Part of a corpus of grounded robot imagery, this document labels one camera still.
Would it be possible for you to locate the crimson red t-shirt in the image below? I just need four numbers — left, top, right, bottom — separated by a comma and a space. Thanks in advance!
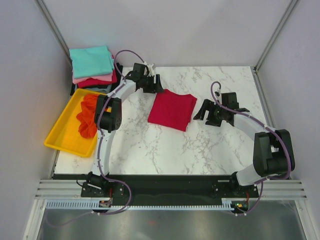
147, 89, 197, 132

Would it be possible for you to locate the yellow plastic tray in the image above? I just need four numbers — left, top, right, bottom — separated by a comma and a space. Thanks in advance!
44, 88, 100, 158

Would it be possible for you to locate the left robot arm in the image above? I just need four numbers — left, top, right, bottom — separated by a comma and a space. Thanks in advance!
81, 63, 164, 198

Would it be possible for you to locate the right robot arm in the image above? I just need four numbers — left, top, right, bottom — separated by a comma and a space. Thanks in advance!
194, 92, 295, 198

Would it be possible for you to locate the folded black t-shirt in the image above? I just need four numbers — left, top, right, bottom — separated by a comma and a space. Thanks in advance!
69, 68, 121, 96

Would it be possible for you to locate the folded pink t-shirt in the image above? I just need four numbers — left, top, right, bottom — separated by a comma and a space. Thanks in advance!
72, 73, 113, 84

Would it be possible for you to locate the folded grey-blue t-shirt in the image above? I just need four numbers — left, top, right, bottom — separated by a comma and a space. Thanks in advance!
85, 84, 112, 94

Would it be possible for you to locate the folded red t-shirt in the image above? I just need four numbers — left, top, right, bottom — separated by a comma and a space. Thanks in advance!
75, 69, 117, 89

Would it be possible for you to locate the orange t-shirt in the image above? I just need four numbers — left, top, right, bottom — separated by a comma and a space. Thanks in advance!
76, 94, 99, 139

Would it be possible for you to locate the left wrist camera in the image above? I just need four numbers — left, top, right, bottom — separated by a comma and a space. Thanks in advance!
143, 62, 156, 77

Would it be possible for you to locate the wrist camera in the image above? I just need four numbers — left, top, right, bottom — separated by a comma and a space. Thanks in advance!
143, 62, 156, 77
214, 87, 222, 98

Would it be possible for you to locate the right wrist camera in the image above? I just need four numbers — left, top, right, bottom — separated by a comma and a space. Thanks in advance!
214, 87, 222, 98

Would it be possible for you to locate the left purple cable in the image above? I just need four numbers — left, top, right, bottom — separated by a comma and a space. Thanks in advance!
96, 49, 148, 183

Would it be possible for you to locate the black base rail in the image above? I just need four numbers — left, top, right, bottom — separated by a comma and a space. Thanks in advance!
79, 174, 260, 207

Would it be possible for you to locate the left aluminium frame post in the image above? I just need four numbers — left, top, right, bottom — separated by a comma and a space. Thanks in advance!
34, 0, 72, 65

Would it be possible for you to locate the aluminium frame post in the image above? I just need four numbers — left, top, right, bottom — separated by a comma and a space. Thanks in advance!
34, 0, 72, 65
253, 0, 300, 73

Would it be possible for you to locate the right aluminium frame post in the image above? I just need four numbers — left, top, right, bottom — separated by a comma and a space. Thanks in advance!
253, 0, 300, 73

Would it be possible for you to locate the white slotted cable duct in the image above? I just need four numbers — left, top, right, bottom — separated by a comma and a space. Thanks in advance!
45, 198, 240, 211

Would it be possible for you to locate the aluminium front rail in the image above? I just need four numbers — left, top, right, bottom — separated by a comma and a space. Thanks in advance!
35, 179, 307, 201

